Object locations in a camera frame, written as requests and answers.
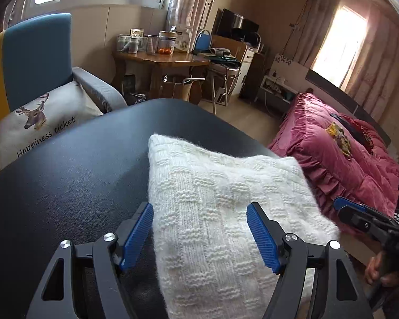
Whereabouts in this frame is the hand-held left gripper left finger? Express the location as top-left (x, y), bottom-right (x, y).
top-left (27, 202), bottom-right (154, 319)

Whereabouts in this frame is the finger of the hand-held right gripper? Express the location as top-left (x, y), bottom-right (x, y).
top-left (333, 197), bottom-right (391, 236)

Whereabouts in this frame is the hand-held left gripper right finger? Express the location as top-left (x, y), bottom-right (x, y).
top-left (247, 202), bottom-right (374, 319)

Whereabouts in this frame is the cream knit sweater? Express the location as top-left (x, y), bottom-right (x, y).
top-left (147, 133), bottom-right (341, 319)

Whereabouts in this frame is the person's right forearm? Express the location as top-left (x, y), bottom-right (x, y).
top-left (369, 282), bottom-right (399, 319)

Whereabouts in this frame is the person's right hand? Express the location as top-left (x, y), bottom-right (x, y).
top-left (365, 251), bottom-right (399, 286)

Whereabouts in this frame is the pink ruffled bed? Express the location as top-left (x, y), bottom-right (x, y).
top-left (268, 92), bottom-right (399, 216)

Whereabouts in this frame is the red pillow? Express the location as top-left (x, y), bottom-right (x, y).
top-left (344, 116), bottom-right (384, 155)

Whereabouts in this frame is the dark bed headboard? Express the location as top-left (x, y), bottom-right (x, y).
top-left (305, 69), bottom-right (392, 147)

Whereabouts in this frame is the white low shelf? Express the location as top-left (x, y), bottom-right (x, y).
top-left (255, 75), bottom-right (300, 104)

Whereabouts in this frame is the deer print pillow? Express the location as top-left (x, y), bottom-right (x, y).
top-left (0, 80), bottom-right (104, 170)

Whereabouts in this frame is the pink curtain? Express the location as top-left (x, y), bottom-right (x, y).
top-left (342, 13), bottom-right (399, 133)

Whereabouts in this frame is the brown paper bag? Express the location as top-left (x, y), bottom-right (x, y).
top-left (161, 75), bottom-right (192, 102)

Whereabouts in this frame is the flower print panel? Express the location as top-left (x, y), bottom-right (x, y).
top-left (274, 53), bottom-right (301, 70)

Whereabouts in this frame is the bright curtained window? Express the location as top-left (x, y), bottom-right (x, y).
top-left (311, 5), bottom-right (368, 89)

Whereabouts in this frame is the wooden television cabinet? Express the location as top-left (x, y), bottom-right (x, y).
top-left (208, 36), bottom-right (268, 100)

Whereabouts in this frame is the wooden desk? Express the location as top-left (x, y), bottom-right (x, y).
top-left (111, 48), bottom-right (210, 102)

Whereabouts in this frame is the row of white jars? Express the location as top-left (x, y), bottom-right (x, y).
top-left (116, 34), bottom-right (158, 54)

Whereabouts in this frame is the large round tin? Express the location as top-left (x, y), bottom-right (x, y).
top-left (159, 31), bottom-right (177, 52)

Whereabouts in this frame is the white box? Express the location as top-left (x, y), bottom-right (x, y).
top-left (175, 26), bottom-right (193, 53)

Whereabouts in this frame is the blue chair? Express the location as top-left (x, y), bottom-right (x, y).
top-left (194, 29), bottom-right (213, 52)

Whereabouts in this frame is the grey yellow blue sofa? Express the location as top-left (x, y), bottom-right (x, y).
top-left (0, 13), bottom-right (129, 177)

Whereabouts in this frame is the black television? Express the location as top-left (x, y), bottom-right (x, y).
top-left (213, 8), bottom-right (260, 42)

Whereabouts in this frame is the patterned beige curtain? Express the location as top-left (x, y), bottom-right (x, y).
top-left (2, 0), bottom-right (32, 32)
top-left (164, 0), bottom-right (223, 35)

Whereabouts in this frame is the white metal frame stool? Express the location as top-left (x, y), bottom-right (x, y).
top-left (182, 65), bottom-right (231, 115)

